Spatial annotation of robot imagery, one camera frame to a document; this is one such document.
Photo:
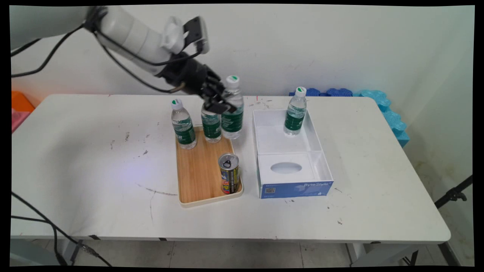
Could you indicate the wooden tray with cream rim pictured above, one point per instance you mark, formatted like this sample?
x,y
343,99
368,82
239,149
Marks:
x,y
198,172

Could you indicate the green label water bottle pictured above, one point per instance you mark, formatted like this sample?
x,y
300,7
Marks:
x,y
184,128
232,124
295,117
211,128

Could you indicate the colourful printed drink can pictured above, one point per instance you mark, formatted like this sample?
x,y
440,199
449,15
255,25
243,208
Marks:
x,y
229,175

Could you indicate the white and blue cardboard box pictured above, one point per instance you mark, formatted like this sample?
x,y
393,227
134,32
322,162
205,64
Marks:
x,y
287,173

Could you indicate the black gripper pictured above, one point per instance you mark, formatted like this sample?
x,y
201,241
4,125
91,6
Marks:
x,y
187,73

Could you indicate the pink plastic object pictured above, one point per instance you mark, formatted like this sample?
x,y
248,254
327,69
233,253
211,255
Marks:
x,y
18,119

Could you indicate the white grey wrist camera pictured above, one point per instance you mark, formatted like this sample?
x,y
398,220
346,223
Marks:
x,y
196,32

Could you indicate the black tripod leg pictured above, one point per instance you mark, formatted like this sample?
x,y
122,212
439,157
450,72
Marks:
x,y
453,194

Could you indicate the grey table leg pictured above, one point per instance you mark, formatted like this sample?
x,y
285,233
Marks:
x,y
70,251

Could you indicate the orange plastic object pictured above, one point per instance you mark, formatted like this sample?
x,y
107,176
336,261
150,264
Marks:
x,y
20,102

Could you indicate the light blue foam mat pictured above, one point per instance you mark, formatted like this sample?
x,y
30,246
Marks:
x,y
391,119

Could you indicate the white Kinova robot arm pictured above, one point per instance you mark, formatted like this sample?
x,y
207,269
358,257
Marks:
x,y
124,34

